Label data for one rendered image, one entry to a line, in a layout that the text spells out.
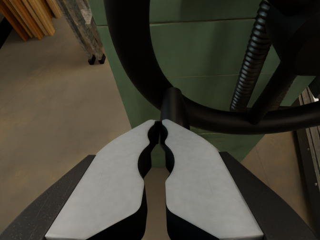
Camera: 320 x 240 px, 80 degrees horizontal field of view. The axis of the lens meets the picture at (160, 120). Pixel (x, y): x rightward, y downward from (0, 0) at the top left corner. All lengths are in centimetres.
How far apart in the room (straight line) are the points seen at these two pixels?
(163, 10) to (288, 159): 92
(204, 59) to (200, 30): 6
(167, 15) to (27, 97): 122
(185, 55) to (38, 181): 92
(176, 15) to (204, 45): 8
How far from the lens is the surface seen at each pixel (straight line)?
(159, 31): 36
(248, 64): 26
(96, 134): 108
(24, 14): 179
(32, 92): 147
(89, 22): 132
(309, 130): 102
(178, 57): 39
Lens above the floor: 89
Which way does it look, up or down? 58 degrees down
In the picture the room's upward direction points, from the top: 5 degrees counter-clockwise
